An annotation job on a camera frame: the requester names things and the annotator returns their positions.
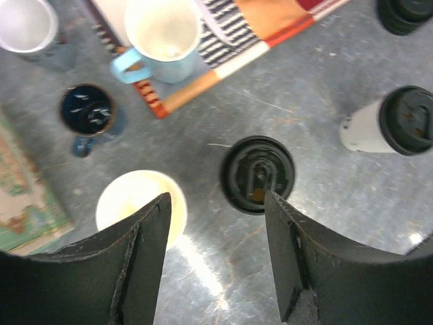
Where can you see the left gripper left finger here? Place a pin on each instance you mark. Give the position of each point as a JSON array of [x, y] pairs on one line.
[[111, 277]]

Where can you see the black coffee cup lid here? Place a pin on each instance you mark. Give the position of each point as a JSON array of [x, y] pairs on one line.
[[405, 120]]

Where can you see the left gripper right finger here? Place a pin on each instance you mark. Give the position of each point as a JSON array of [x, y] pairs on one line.
[[351, 283]]

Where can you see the small grey cup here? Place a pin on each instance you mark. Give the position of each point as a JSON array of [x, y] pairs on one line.
[[31, 29]]

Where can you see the white paper cup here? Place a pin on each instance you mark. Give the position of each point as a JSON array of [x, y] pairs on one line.
[[257, 176], [132, 191], [360, 131]]

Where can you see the light blue mug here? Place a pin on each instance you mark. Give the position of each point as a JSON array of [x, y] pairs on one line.
[[164, 37]]

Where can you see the green paper gift bag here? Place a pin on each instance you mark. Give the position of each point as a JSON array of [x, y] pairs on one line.
[[31, 216]]

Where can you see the colourful patchwork placemat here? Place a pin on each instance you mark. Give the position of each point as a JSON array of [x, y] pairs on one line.
[[234, 34]]

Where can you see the dark blue mug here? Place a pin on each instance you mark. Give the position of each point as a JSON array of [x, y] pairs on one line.
[[92, 115]]

